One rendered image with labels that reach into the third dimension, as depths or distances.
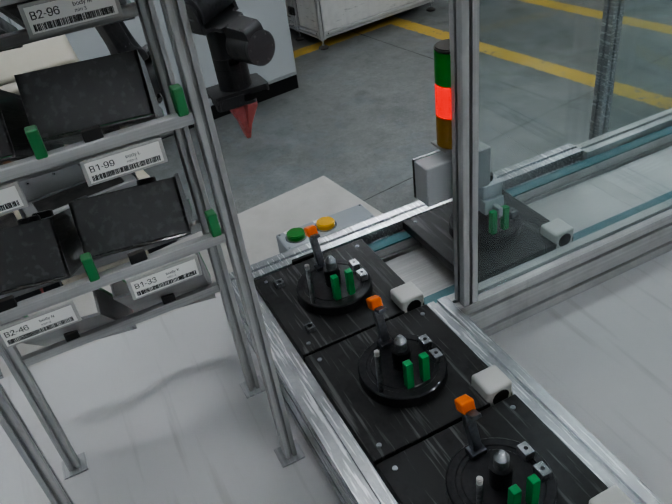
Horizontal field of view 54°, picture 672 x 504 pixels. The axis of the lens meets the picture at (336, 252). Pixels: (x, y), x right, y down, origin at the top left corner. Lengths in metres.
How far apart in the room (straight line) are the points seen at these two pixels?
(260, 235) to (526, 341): 0.69
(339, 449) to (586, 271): 0.63
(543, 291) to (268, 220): 0.71
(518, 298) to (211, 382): 0.59
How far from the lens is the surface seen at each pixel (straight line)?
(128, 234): 0.86
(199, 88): 0.74
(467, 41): 0.96
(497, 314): 1.27
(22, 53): 1.57
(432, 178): 1.05
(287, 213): 1.69
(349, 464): 0.99
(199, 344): 1.37
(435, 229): 1.37
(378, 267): 1.28
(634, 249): 1.45
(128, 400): 1.32
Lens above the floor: 1.76
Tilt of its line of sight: 36 degrees down
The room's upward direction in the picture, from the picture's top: 9 degrees counter-clockwise
